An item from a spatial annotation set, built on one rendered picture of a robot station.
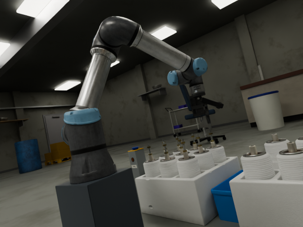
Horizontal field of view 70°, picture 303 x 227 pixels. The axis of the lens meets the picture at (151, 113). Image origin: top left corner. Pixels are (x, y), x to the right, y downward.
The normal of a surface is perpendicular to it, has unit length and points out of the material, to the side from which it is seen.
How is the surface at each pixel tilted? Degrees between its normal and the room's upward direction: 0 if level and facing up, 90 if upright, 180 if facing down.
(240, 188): 90
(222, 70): 90
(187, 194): 90
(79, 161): 72
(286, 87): 90
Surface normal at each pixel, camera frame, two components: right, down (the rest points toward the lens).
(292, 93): -0.61, 0.07
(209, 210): 0.66, -0.20
